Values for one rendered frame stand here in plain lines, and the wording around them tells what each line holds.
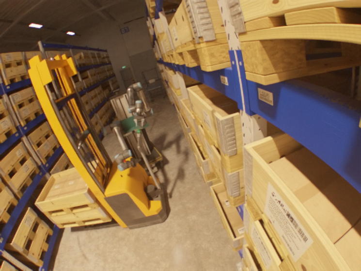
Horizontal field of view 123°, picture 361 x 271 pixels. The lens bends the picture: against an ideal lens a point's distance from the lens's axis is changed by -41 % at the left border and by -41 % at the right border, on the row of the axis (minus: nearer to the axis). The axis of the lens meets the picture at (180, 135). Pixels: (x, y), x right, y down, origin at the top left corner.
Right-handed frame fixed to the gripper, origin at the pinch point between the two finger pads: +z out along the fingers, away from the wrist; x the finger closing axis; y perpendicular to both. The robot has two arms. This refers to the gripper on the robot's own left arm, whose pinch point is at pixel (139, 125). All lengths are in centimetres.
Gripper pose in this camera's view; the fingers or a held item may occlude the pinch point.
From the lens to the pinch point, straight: 228.5
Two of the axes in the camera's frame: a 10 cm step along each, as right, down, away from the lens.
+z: 0.7, 10.0, -0.6
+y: -1.5, 0.6, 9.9
